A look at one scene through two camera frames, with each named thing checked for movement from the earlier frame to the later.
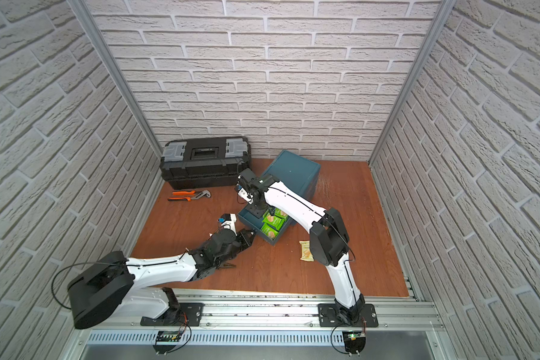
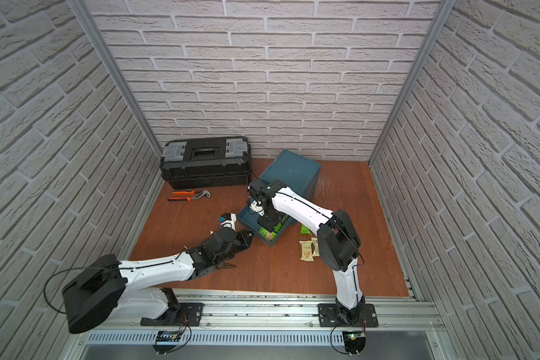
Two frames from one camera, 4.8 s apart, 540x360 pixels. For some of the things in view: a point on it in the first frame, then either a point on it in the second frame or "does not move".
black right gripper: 256,213 to 267,224
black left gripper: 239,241 does not move
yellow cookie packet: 307,253 does not move
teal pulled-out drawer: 256,223 does not move
